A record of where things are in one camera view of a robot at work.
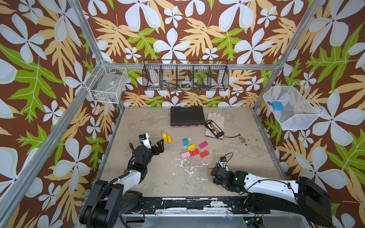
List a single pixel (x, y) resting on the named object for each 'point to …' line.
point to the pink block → (185, 154)
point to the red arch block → (194, 152)
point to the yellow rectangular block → (191, 147)
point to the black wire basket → (185, 75)
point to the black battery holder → (215, 129)
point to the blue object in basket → (277, 105)
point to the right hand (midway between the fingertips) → (215, 176)
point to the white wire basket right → (295, 109)
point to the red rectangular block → (204, 154)
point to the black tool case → (187, 117)
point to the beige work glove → (219, 120)
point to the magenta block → (203, 145)
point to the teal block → (186, 142)
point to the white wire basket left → (107, 82)
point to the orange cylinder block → (169, 139)
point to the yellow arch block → (164, 137)
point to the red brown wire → (237, 135)
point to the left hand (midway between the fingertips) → (156, 138)
